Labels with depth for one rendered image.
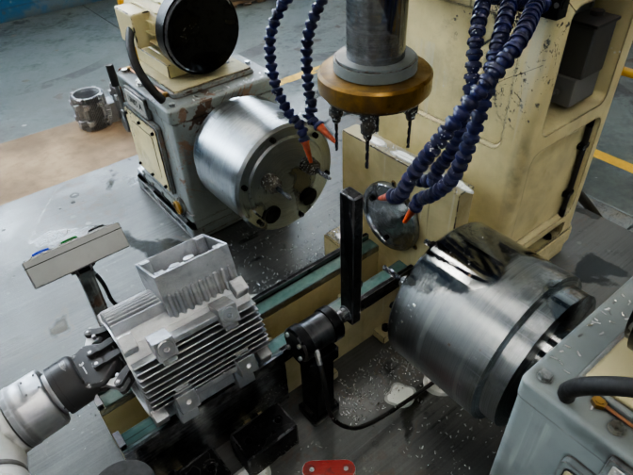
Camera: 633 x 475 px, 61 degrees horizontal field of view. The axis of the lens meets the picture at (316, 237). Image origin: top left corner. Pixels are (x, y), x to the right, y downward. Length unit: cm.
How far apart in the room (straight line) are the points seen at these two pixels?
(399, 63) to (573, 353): 46
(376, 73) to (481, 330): 39
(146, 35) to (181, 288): 68
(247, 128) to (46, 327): 61
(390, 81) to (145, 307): 49
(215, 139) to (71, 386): 57
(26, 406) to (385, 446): 56
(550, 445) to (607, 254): 80
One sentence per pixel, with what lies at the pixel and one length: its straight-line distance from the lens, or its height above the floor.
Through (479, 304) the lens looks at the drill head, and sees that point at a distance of 75.
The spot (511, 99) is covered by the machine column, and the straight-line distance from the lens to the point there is 97.
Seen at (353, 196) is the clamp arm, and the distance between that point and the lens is 73.
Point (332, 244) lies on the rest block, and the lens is 119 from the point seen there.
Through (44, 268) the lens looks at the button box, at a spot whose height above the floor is 107.
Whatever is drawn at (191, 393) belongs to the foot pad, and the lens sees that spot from 82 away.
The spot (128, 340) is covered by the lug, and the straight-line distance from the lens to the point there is 80.
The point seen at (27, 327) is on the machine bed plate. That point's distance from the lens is 134.
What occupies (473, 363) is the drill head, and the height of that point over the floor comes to 109.
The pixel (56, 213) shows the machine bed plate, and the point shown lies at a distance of 165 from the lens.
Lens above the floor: 168
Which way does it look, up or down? 40 degrees down
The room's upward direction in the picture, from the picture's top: 3 degrees counter-clockwise
